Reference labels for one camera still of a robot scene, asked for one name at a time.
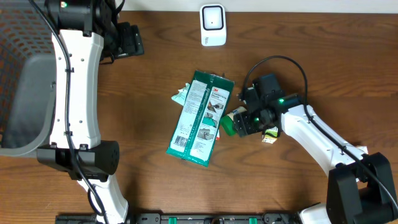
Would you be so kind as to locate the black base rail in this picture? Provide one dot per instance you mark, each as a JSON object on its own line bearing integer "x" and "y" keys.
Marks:
{"x": 156, "y": 218}

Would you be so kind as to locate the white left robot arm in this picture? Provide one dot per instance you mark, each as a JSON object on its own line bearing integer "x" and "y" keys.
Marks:
{"x": 85, "y": 35}

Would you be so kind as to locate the light green tissue pack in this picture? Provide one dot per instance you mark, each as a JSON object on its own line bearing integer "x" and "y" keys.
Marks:
{"x": 180, "y": 97}

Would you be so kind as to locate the small orange box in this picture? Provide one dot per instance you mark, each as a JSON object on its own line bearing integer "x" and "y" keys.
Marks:
{"x": 363, "y": 148}

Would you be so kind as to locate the green lid white jar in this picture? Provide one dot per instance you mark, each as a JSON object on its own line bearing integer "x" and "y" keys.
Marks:
{"x": 227, "y": 122}

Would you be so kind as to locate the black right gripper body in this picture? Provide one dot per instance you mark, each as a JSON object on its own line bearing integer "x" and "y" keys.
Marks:
{"x": 250, "y": 121}

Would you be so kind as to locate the white barcode scanner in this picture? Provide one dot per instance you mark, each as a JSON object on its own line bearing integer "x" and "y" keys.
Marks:
{"x": 213, "y": 25}

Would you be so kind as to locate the grey plastic basket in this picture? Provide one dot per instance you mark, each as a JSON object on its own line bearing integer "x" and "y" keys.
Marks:
{"x": 28, "y": 75}

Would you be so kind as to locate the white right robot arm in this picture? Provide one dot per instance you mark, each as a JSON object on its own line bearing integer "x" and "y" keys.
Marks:
{"x": 360, "y": 185}

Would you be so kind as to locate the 3M gloves package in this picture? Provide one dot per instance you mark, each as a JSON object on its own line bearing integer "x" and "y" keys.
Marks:
{"x": 206, "y": 100}

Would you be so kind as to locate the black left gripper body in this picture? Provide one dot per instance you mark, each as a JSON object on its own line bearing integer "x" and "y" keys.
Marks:
{"x": 130, "y": 42}

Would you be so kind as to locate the green tea carton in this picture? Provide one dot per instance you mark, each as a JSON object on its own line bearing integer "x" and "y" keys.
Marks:
{"x": 270, "y": 135}

